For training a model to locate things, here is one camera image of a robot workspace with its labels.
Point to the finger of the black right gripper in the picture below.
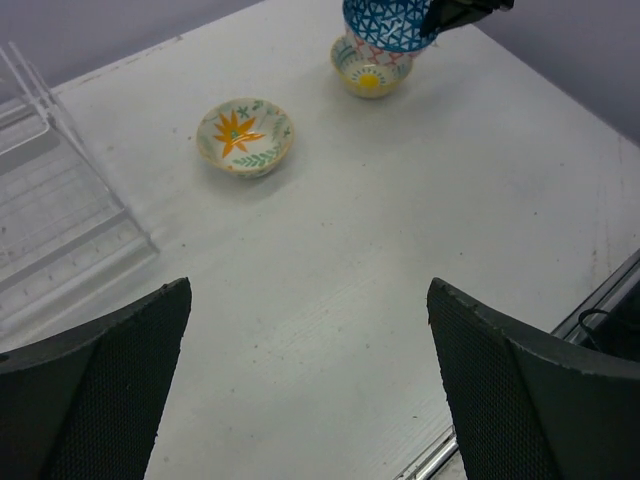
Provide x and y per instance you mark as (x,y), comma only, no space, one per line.
(445,15)

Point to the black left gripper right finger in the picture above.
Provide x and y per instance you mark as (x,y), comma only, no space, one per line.
(528,405)

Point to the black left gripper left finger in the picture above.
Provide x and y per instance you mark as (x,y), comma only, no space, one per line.
(86,403)

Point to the dark blue patterned bowl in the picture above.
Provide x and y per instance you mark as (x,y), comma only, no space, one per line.
(392,26)

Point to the yellow blue patterned bowl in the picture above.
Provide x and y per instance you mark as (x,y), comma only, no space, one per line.
(364,79)

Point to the white bowl orange flower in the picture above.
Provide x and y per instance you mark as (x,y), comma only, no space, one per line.
(245,137)

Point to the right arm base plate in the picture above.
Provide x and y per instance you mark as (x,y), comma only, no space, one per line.
(607,321)

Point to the white wire dish rack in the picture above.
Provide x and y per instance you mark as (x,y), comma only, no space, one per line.
(66,235)

